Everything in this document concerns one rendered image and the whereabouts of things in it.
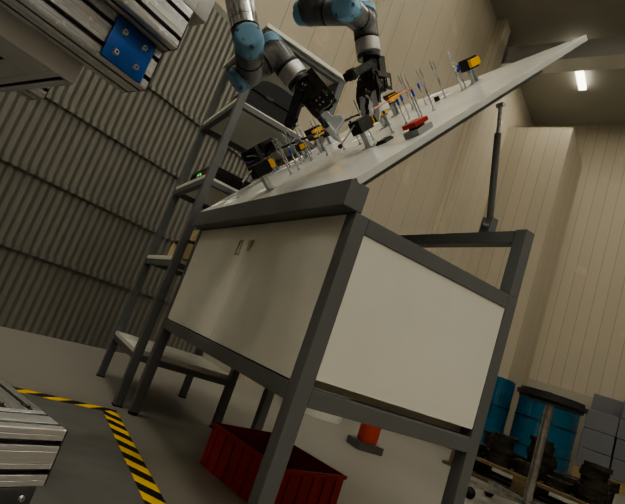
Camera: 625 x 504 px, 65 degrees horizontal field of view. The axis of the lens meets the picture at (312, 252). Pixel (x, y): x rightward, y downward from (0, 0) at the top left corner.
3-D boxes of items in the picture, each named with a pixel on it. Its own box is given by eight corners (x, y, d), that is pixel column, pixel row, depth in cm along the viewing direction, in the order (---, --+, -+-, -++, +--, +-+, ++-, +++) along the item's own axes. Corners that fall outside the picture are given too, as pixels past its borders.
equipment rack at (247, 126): (111, 405, 199) (268, 22, 233) (94, 373, 251) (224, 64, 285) (221, 431, 222) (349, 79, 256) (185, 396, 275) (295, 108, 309)
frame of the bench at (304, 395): (229, 584, 96) (356, 211, 111) (126, 411, 198) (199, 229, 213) (439, 598, 124) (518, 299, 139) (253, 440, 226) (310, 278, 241)
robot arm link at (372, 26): (344, 4, 148) (356, 14, 156) (348, 40, 148) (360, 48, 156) (368, -6, 145) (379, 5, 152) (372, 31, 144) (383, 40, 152)
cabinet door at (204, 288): (208, 338, 155) (252, 224, 162) (166, 318, 202) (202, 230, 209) (214, 340, 156) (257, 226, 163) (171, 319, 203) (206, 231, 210)
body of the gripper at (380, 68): (393, 91, 150) (389, 52, 151) (373, 88, 145) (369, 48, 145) (375, 99, 157) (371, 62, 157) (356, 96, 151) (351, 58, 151)
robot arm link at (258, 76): (223, 58, 130) (256, 37, 133) (225, 79, 142) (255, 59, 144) (241, 81, 130) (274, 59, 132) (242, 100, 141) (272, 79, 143)
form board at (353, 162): (201, 216, 213) (199, 212, 213) (365, 123, 257) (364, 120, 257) (359, 185, 111) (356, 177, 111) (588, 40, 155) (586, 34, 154)
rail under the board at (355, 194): (343, 204, 109) (352, 177, 110) (191, 226, 211) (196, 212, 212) (361, 214, 111) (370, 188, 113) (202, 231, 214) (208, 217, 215)
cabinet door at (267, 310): (286, 377, 107) (343, 212, 114) (207, 338, 154) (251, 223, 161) (296, 381, 108) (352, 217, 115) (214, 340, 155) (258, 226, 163)
